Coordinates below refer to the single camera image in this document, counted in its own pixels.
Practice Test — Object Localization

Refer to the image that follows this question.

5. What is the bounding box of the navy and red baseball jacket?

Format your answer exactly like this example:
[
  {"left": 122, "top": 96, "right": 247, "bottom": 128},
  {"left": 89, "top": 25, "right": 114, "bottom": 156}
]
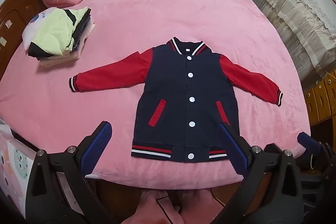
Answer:
[{"left": 69, "top": 37, "right": 284, "bottom": 162}]

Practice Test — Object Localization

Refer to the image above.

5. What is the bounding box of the cream lace-covered furniture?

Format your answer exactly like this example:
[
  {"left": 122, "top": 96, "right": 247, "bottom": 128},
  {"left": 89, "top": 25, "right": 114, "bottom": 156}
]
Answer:
[{"left": 249, "top": 0, "right": 336, "bottom": 83}]

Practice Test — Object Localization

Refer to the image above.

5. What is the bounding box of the pink fleece bed blanket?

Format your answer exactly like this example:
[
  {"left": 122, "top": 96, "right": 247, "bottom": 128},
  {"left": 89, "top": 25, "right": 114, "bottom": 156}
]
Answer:
[{"left": 0, "top": 0, "right": 313, "bottom": 184}]

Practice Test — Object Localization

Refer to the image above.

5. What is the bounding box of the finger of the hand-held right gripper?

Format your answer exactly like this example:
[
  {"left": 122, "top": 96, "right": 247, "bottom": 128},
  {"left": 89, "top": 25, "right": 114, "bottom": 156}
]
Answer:
[{"left": 297, "top": 132, "right": 320, "bottom": 152}]

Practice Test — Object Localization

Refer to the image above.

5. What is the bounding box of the person's right leg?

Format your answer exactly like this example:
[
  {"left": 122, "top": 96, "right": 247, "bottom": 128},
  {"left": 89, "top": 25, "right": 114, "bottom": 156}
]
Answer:
[{"left": 181, "top": 182, "right": 226, "bottom": 224}]

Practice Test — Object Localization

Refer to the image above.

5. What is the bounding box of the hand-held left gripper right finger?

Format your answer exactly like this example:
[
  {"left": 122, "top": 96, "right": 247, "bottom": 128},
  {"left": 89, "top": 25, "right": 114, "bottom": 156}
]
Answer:
[{"left": 210, "top": 122, "right": 307, "bottom": 224}]

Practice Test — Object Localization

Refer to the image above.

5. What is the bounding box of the printed pastel cloth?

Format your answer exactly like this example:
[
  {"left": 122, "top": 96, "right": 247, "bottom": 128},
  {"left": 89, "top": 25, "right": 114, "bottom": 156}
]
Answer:
[{"left": 0, "top": 120, "right": 37, "bottom": 215}]

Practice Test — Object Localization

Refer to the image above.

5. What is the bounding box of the stack of folded clothes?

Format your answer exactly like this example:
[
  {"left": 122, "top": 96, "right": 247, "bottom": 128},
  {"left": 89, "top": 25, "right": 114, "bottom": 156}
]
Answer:
[{"left": 28, "top": 7, "right": 96, "bottom": 68}]

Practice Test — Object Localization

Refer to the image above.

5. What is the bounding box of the carved wooden headboard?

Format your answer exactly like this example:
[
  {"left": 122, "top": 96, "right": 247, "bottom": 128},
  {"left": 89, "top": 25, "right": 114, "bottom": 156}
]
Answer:
[{"left": 0, "top": 0, "right": 48, "bottom": 80}]

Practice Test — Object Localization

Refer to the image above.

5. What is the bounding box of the wooden drawer cabinet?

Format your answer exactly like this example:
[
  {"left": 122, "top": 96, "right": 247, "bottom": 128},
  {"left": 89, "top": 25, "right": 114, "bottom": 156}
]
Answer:
[{"left": 303, "top": 74, "right": 336, "bottom": 126}]

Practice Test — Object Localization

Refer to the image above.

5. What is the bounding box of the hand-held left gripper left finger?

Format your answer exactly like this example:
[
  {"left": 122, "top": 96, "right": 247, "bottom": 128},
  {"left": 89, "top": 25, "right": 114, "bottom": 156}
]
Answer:
[{"left": 26, "top": 121, "right": 118, "bottom": 224}]

